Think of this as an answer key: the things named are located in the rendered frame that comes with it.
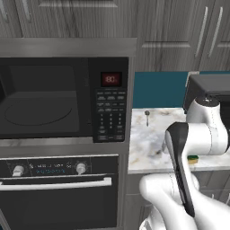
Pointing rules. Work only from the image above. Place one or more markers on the grey wood cupboard door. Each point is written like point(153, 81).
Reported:
point(9, 28)
point(167, 27)
point(81, 21)
point(224, 60)

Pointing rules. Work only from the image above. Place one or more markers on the white oven knob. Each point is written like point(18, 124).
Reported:
point(18, 171)
point(81, 168)

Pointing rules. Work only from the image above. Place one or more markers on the yellow and green sponge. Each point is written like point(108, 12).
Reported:
point(192, 159)

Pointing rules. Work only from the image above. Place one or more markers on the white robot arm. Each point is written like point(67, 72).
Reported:
point(196, 137)

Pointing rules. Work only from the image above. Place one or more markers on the black toaster oven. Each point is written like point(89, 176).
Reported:
point(206, 85)

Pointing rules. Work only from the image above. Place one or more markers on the stainless steel appliance housing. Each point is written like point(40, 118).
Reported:
point(68, 47)

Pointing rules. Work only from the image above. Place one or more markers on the black built-in oven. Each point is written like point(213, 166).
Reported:
point(60, 206)

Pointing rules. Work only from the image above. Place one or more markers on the black open microwave oven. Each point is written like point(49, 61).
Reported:
point(45, 101)

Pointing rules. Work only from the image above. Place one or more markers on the grey wood base cupboard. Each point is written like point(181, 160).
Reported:
point(131, 203)

